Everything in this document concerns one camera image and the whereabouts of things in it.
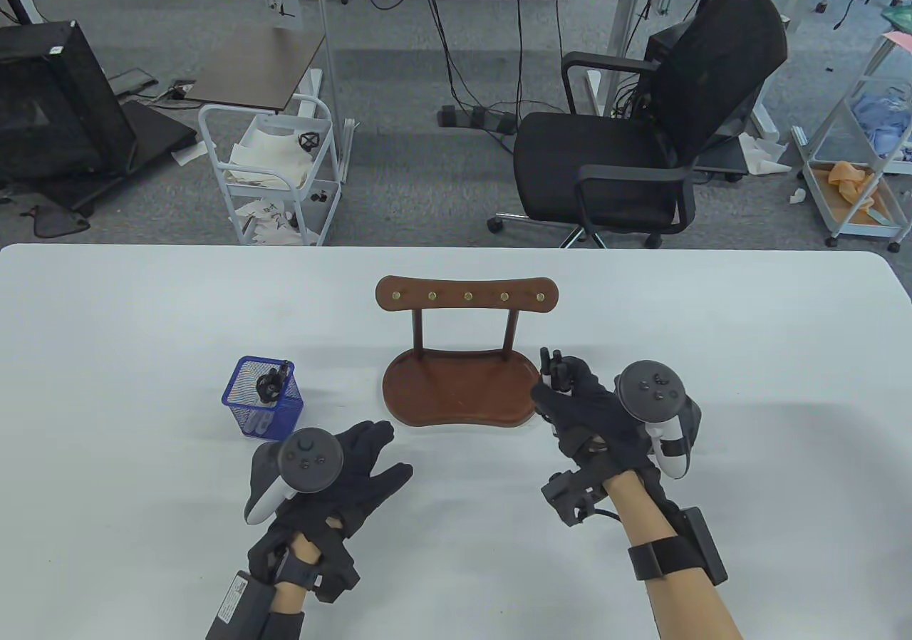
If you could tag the black labelled battery box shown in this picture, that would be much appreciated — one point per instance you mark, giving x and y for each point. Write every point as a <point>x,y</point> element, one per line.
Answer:
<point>239,608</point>

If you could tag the black equipment case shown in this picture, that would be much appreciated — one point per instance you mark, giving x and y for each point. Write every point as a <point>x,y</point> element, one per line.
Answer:
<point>50,98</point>

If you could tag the crumpled white paper sheet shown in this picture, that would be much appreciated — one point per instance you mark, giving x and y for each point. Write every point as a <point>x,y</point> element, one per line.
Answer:
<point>762,155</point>

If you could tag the white round-railed utility cart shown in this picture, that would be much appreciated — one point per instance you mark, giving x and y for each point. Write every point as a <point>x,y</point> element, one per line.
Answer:
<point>311,219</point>

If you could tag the black elastic band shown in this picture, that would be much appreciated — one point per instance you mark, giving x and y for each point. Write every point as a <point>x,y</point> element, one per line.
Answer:
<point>261,388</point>

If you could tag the black computer tower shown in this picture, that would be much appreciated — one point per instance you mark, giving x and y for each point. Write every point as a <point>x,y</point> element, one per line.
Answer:
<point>659,41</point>

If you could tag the small white paper sheet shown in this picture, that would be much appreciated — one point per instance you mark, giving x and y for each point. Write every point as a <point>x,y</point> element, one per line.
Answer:
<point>187,155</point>

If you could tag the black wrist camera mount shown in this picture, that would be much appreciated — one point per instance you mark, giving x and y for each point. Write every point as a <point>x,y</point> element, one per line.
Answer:
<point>338,576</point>
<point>570,497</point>

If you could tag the person's left hand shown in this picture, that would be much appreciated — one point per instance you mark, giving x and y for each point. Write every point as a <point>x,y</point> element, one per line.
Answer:
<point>356,483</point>

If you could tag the blue mesh pen holder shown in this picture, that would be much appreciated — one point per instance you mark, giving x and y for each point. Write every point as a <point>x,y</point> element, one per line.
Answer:
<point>239,401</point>

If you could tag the black mesh office chair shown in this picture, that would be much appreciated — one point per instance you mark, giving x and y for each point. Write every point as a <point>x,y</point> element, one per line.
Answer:
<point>605,169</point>

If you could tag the orange cloth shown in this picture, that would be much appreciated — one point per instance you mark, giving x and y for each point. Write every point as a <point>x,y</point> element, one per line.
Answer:
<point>848,177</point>

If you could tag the brown wooden hook rack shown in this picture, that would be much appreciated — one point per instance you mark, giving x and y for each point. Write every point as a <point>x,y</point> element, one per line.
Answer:
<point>463,390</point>

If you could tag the small crumpled paper ball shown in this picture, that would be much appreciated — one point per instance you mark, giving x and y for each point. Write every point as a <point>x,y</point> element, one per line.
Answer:
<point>796,196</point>

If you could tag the green bag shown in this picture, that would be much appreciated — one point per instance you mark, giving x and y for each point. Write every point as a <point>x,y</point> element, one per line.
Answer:
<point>899,16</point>

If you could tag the white cloth bag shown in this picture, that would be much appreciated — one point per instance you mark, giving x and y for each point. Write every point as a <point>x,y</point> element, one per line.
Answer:
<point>274,155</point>

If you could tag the black power strip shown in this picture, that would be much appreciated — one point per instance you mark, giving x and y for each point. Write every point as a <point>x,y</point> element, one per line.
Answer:
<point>474,118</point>

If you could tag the white cart with wooden shelves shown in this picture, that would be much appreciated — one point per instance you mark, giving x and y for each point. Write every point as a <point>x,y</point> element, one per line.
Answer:
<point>866,232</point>

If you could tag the small black round object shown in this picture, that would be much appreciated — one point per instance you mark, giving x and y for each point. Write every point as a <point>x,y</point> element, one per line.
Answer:
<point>308,140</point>

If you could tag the person's right hand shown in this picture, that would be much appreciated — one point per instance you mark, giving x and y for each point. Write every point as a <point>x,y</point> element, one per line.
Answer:
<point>591,419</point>

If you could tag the grey white handheld controller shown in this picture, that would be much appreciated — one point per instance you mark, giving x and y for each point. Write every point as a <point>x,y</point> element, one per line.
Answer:
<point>648,387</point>
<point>306,458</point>

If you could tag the blue cloth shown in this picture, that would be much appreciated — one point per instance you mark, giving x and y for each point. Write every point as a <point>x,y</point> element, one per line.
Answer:
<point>883,123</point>

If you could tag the person's right forearm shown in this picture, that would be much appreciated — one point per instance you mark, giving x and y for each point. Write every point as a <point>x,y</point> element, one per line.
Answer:
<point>634,504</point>

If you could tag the brown top side table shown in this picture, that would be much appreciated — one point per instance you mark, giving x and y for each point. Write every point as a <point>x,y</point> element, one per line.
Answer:
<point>256,70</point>

